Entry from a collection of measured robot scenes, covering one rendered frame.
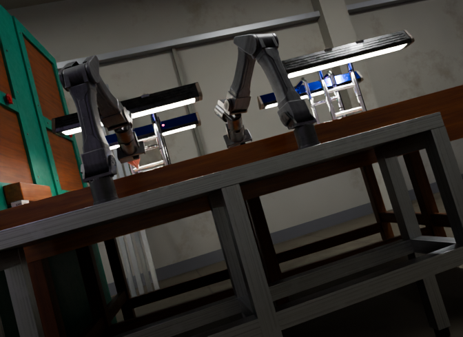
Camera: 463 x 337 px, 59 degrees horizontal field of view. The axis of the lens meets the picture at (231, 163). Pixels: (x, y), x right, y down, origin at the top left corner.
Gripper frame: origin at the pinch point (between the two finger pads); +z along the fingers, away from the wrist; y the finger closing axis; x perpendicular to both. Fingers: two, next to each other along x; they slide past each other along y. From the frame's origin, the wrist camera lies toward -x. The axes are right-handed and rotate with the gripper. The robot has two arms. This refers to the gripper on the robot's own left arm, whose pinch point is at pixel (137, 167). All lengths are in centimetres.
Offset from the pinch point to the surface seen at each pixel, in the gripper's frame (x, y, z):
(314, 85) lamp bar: -63, -101, 32
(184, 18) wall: -315, -59, 91
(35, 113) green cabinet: -65, 47, 7
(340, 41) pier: -262, -220, 133
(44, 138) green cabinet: -56, 46, 16
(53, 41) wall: -309, 79, 79
